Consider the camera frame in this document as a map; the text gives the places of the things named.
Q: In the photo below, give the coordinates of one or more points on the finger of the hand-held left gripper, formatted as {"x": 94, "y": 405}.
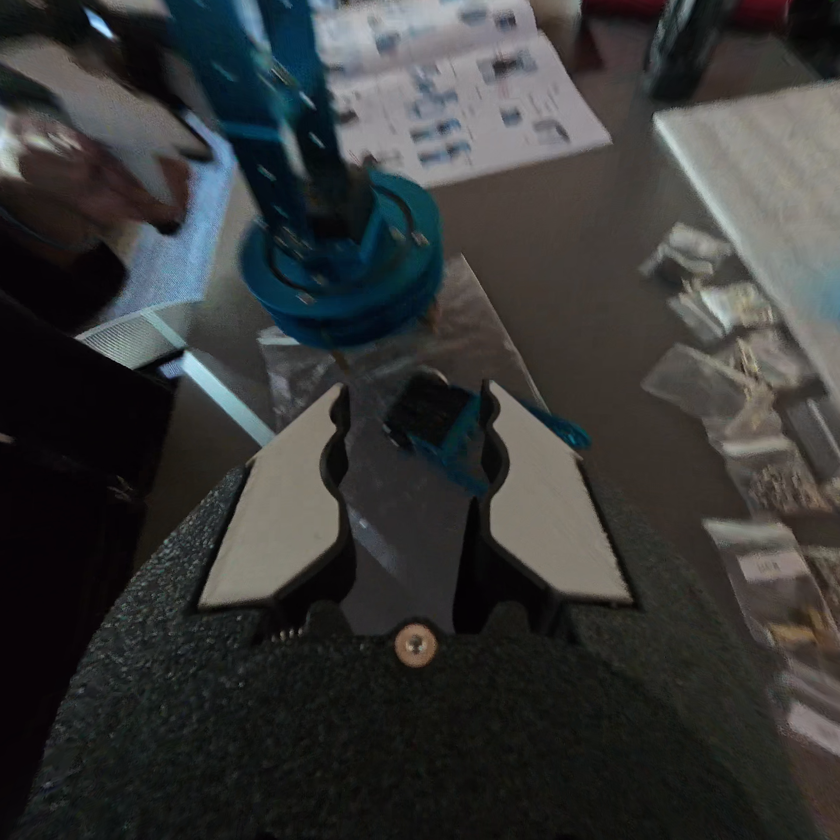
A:
{"x": 131, "y": 131}

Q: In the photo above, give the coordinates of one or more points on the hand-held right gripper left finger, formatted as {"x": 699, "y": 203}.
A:
{"x": 275, "y": 525}

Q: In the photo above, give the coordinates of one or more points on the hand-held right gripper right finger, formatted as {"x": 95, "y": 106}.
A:
{"x": 558, "y": 518}

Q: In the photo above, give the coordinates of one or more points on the blue bracket with black servo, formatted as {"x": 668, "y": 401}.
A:
{"x": 433, "y": 420}

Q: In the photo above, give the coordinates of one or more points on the blue robot arm base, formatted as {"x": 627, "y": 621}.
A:
{"x": 328, "y": 275}

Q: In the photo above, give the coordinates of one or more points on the person's left forearm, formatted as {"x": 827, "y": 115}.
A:
{"x": 59, "y": 275}

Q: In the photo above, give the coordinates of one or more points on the person's dark clothing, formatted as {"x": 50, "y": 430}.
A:
{"x": 65, "y": 492}

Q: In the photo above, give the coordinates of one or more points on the large clear plastic bag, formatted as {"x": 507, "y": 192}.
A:
{"x": 472, "y": 315}

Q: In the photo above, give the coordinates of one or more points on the pile of small screw bags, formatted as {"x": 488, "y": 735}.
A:
{"x": 754, "y": 407}

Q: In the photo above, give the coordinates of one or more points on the open instruction manual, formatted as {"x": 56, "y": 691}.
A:
{"x": 459, "y": 98}

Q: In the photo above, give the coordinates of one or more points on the white foam sheet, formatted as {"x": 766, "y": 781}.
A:
{"x": 774, "y": 184}

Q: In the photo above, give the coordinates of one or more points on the black cylinder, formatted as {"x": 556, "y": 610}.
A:
{"x": 682, "y": 46}

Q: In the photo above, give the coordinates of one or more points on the red metal tube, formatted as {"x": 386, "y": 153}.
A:
{"x": 617, "y": 5}

